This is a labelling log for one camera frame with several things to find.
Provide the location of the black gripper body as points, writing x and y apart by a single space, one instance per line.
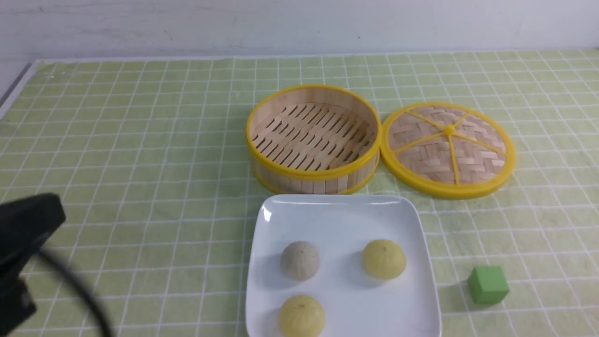
25 226

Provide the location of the white square plate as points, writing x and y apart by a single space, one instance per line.
340 227

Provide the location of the bamboo steamer basket yellow rim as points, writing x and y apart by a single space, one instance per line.
314 139

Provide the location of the green cube block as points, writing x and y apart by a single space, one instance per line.
488 285

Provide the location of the yellow steamed bun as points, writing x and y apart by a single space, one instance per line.
301 316
384 259

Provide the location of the yellow steamed bun front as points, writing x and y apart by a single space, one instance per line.
301 316

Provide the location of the woven bamboo steamer lid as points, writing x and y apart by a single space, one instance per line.
447 150

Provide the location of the green checkered tablecloth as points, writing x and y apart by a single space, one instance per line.
151 163

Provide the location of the grey-white steamed bun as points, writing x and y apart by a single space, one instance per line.
300 261

